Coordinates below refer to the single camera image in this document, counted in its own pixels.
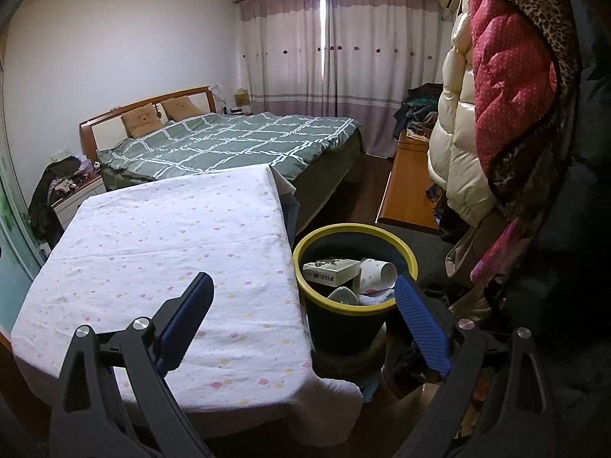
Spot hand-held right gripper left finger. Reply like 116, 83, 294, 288
48, 272, 215, 458

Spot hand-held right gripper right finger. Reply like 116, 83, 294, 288
394, 274, 550, 458

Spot white dotted paper cup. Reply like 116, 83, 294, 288
352, 258, 398, 295

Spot yellow rimmed dark bin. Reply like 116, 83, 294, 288
292, 223, 420, 358

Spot white paper bowl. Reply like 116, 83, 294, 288
327, 286, 360, 306

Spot white box with black print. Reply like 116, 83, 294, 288
302, 258, 361, 284

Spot beige bag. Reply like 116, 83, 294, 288
446, 224, 483, 277

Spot pink floral garment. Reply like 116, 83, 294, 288
470, 219, 521, 282

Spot wooden low cabinet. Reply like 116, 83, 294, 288
377, 129, 442, 234

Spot white nightstand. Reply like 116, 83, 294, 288
50, 174, 106, 230

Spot cream puffer coat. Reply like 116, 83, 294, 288
427, 0, 507, 225

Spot green checked bed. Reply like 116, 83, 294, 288
98, 112, 366, 206

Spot dark clothes heap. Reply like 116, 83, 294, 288
29, 155, 96, 244

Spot sliding door wardrobe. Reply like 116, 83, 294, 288
0, 153, 44, 297

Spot brown bear pillow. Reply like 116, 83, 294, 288
160, 97, 204, 121
121, 109, 163, 137

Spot pile of mixed clothes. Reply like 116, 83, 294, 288
392, 83, 445, 139

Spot pink white curtains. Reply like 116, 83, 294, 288
236, 0, 447, 158

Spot leopard print garment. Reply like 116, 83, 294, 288
468, 0, 583, 220

